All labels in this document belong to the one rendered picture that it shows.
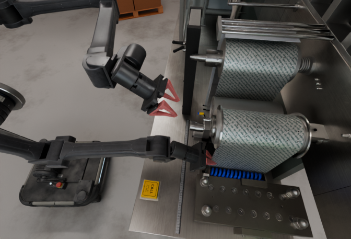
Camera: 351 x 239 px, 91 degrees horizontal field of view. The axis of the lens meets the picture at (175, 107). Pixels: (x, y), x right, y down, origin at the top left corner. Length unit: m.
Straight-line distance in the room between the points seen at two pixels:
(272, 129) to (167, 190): 0.53
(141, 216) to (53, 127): 1.82
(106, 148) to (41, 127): 1.94
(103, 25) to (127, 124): 1.60
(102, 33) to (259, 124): 0.54
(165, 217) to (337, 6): 0.97
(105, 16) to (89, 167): 1.34
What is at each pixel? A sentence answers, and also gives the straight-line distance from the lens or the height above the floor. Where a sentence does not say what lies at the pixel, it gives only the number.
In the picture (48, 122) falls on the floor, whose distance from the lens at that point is 2.55.
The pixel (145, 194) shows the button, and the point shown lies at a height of 0.92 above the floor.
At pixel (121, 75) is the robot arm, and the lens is 0.44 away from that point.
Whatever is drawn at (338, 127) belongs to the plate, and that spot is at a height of 1.33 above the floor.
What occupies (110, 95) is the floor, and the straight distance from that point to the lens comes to 2.45.
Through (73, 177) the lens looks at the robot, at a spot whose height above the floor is 0.26.
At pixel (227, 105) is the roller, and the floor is 1.23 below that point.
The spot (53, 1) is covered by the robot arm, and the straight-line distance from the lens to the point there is 0.89.
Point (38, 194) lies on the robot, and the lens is 1.88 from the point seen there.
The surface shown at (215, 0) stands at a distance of 1.38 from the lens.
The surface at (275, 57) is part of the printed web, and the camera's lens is 0.68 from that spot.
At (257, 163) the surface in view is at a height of 1.12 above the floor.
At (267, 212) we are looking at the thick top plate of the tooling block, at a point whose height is 1.03.
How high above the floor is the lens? 1.76
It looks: 54 degrees down
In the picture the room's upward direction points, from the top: straight up
